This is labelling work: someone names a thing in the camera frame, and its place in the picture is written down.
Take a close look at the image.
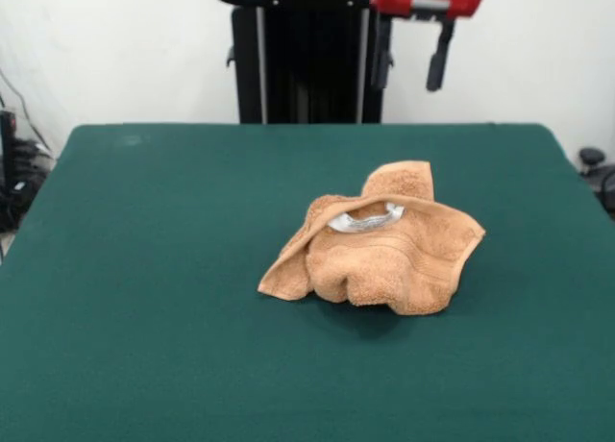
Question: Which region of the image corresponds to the bundle of black cables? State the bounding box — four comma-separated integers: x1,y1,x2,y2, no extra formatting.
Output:
0,69,57,233

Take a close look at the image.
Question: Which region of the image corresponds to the black office chair base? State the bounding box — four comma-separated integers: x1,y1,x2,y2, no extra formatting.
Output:
578,146,615,208

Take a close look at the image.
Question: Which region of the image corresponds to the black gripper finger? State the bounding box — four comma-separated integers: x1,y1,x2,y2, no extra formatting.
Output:
426,17,455,92
370,12,394,91

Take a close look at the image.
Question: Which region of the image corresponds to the dark green table cloth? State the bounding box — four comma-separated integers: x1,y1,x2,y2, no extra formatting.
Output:
0,122,615,442

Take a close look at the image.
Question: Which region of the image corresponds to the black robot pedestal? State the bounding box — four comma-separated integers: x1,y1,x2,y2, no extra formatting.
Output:
210,0,396,125

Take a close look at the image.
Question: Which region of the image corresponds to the black electronics box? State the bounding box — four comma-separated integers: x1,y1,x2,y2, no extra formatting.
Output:
0,109,19,196

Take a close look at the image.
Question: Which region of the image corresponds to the orange terry towel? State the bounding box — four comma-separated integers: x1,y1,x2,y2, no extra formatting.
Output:
258,160,486,317

